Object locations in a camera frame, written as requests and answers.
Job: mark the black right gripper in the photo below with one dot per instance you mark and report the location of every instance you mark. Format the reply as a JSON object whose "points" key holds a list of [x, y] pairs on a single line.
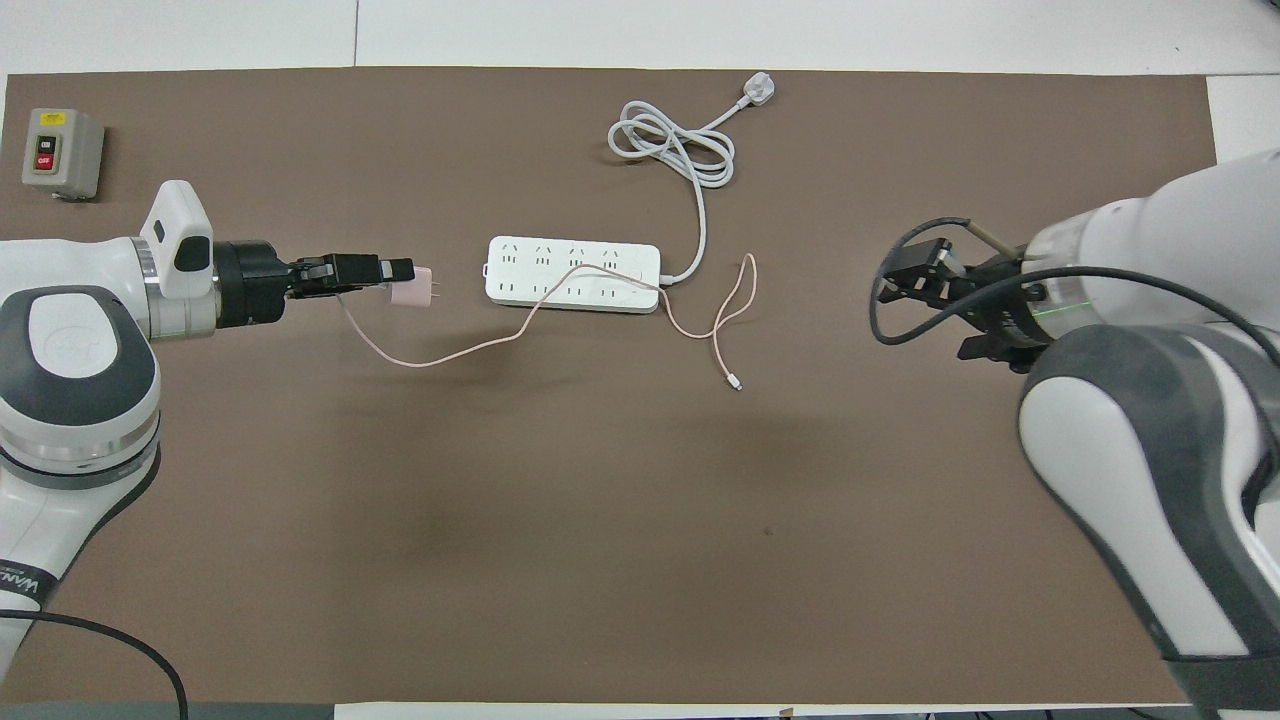
{"points": [[1005, 300]]}

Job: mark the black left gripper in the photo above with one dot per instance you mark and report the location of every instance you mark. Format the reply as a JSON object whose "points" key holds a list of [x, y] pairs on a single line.
{"points": [[250, 285]]}

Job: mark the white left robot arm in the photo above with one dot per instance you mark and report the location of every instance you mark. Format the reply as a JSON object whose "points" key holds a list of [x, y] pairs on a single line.
{"points": [[70, 400]]}

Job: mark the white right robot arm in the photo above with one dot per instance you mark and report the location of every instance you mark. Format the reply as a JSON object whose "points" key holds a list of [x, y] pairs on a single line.
{"points": [[1150, 450]]}

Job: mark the white power strip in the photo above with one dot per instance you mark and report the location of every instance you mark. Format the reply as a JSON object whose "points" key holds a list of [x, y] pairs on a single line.
{"points": [[570, 275]]}

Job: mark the brown table mat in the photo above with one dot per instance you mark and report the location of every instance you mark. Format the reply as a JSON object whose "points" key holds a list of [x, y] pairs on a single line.
{"points": [[640, 560]]}

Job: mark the grey on-off switch box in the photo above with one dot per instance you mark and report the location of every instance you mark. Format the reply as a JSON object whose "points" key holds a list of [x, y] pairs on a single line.
{"points": [[62, 152]]}

